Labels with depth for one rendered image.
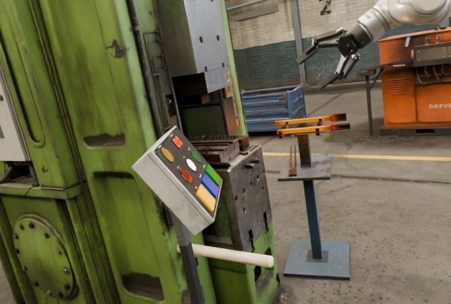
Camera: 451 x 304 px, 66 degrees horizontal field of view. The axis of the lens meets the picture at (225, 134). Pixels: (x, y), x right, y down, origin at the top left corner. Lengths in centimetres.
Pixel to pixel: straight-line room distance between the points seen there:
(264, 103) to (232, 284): 395
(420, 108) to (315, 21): 508
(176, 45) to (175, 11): 14
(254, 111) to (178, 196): 467
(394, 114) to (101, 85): 411
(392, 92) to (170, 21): 384
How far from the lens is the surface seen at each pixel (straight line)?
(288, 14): 975
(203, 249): 156
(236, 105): 211
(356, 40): 118
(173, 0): 157
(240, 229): 171
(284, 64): 987
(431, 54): 475
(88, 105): 170
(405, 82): 496
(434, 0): 101
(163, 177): 102
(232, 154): 173
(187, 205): 104
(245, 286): 191
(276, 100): 545
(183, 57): 155
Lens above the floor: 143
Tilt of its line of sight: 13 degrees down
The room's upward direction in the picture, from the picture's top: 10 degrees counter-clockwise
